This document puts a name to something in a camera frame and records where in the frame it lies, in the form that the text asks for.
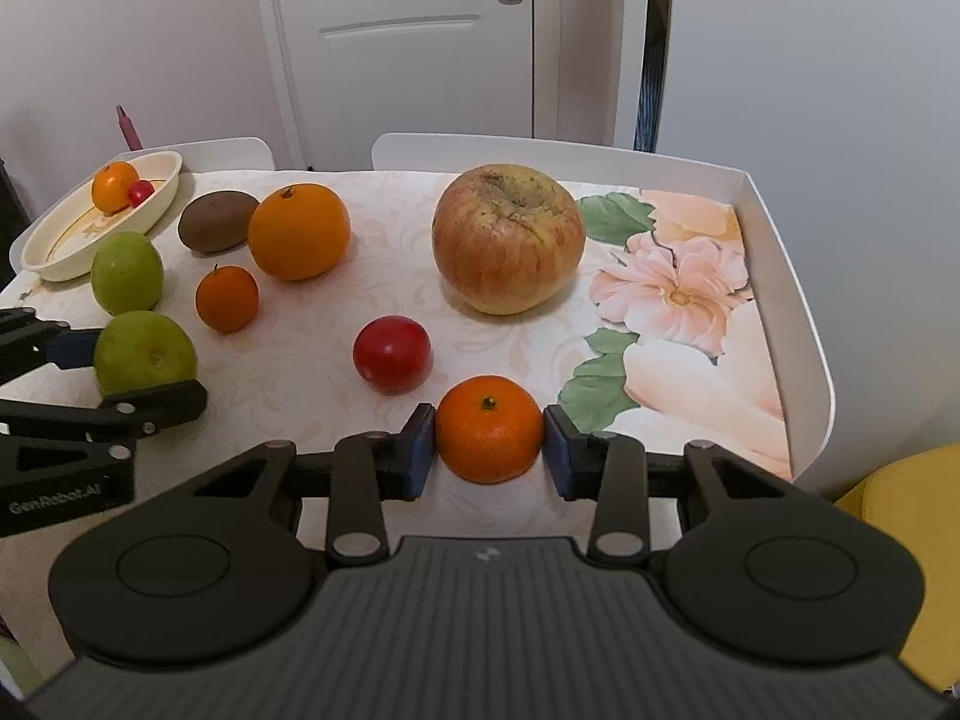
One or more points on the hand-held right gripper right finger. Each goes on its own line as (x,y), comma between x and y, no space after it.
(559,456)

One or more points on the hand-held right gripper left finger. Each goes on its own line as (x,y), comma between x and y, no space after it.
(420,457)

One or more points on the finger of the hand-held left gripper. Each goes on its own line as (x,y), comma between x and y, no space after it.
(71,349)
(150,405)

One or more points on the green apple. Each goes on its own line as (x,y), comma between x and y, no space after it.
(146,352)

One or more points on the large mandarin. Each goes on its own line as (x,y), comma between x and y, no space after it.
(490,431)

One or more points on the cream oval bowl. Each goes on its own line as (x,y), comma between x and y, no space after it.
(71,236)

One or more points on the small mandarin with stem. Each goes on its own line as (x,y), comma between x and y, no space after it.
(227,300)

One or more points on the brown kiwi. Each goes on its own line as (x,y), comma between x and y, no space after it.
(214,223)

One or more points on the big yellow-red apple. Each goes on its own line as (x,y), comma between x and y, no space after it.
(508,240)

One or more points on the large orange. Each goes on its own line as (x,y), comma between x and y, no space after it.
(300,232)

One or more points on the green lime near bowl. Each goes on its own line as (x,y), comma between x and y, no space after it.
(127,274)

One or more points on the small red tomato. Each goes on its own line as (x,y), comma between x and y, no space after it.
(392,355)

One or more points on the dark furniture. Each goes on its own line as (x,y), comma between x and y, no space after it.
(11,217)

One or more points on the floral tablecloth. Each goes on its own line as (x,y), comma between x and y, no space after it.
(300,367)

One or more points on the small orange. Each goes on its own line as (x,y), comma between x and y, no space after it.
(112,187)

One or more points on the small red fruit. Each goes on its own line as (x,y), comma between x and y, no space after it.
(140,194)

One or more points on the green cloth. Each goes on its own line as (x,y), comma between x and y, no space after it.
(15,667)

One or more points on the white panelled door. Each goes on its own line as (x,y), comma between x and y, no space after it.
(412,82)

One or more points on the colourful hanging cloth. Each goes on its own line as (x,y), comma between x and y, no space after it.
(651,75)

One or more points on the white sliding door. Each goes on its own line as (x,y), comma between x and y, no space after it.
(810,105)

